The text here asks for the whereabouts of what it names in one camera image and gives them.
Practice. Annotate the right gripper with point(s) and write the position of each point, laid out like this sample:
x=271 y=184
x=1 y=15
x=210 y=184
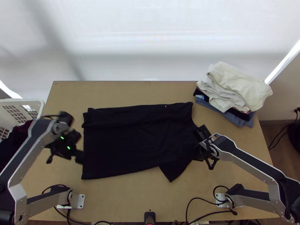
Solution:
x=203 y=153

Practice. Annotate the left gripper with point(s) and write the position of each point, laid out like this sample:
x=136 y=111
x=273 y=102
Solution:
x=77 y=156

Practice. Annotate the black t-shirt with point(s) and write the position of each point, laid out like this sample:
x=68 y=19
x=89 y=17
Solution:
x=138 y=140

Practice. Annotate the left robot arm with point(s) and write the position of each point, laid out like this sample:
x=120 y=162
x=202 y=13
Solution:
x=35 y=138

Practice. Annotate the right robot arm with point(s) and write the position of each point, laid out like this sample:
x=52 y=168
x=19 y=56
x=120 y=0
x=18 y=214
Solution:
x=246 y=159

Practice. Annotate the heap of clothes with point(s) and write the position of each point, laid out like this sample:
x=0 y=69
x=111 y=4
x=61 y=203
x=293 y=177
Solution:
x=9 y=145

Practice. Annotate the pile of folded clothes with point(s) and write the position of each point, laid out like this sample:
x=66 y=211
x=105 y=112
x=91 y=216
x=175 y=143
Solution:
x=234 y=91

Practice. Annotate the white laundry basket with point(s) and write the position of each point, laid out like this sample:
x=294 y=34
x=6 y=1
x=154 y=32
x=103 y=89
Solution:
x=16 y=112

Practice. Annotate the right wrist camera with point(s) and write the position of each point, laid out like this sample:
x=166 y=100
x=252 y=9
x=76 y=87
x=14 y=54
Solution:
x=202 y=132

